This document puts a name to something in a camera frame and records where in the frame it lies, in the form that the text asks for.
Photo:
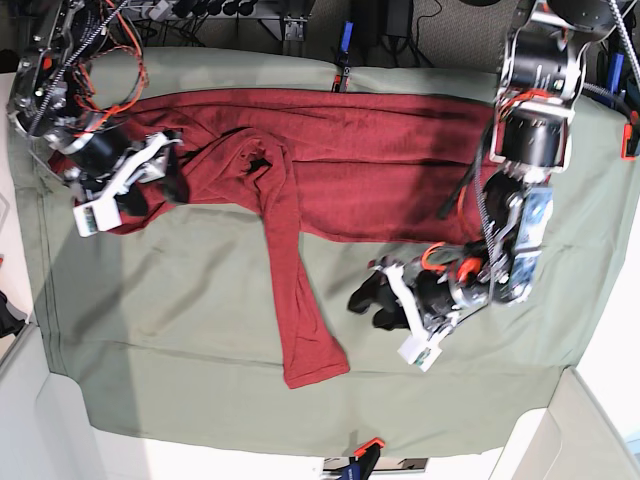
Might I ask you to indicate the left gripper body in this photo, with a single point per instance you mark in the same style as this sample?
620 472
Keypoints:
437 309

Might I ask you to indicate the green table cloth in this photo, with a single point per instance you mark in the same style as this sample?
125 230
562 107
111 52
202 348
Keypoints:
495 367

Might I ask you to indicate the black power adapter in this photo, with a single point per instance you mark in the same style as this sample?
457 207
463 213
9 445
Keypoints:
374 19

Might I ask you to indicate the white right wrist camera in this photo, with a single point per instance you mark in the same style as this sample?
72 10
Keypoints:
96 216

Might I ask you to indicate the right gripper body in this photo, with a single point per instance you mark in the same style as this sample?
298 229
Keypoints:
135 166

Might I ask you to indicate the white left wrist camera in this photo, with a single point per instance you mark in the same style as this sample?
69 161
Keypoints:
420 352

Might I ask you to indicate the white power strip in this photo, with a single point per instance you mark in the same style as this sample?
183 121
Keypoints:
176 10

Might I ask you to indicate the orange black rear clamp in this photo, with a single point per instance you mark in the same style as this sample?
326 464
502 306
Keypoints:
341 79

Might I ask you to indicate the orange black clamp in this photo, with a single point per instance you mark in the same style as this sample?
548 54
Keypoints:
341 79
363 461

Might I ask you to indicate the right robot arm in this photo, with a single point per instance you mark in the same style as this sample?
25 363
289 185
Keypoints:
52 99

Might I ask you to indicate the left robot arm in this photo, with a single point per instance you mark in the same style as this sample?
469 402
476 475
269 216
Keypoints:
523 145

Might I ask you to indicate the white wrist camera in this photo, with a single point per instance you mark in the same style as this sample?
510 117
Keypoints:
420 352
96 216

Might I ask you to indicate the red T-shirt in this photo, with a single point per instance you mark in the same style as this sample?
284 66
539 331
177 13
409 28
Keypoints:
350 175

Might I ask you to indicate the orange black front clamp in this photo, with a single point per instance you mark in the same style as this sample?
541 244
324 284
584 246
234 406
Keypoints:
363 461

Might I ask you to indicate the aluminium frame post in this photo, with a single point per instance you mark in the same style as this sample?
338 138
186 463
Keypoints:
295 15

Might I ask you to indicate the orange right table clamp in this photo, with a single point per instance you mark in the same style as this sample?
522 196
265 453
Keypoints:
630 138

